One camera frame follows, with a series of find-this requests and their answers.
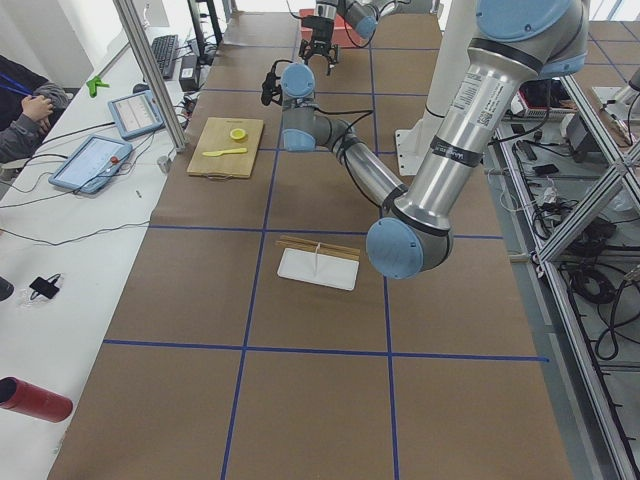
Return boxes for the red bottle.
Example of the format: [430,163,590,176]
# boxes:
[1,377,73,423]

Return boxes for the yellow lemon slices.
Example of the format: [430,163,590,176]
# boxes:
[229,128,247,142]

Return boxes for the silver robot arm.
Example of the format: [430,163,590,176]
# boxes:
[296,0,413,75]
[281,1,590,279]

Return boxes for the blue teach pendant near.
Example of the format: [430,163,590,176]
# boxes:
[48,135,133,194]

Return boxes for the wooden chopstick far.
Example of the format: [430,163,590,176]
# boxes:
[279,235,360,254]

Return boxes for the pink plastic tray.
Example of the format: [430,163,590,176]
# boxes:
[298,8,368,48]

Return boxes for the wooden chopstick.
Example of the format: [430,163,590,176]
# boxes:
[276,240,360,261]
[279,235,360,254]

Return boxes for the bamboo cutting board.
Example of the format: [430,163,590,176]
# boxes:
[186,117,264,179]

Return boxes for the black keyboard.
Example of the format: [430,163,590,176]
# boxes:
[151,34,178,79]

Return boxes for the yellow plastic knife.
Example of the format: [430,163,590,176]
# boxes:
[201,147,248,157]

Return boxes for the green clamp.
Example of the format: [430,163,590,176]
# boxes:
[86,76,110,98]

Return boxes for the wooden chopstick near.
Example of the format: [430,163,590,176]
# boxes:
[276,240,360,261]

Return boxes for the blue teach pendant far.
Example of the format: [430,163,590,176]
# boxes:
[107,90,164,140]

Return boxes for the white rectangular plate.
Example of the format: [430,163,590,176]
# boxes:
[277,248,359,291]

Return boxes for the aluminium frame post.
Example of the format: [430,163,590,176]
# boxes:
[113,0,186,153]

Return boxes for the blue teach pendant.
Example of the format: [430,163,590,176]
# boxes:
[107,90,164,140]
[48,135,133,194]

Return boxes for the person's hand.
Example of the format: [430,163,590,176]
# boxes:
[21,95,54,133]

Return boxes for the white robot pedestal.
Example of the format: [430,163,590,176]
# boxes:
[395,0,476,176]

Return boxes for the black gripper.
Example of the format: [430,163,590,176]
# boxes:
[299,15,339,75]

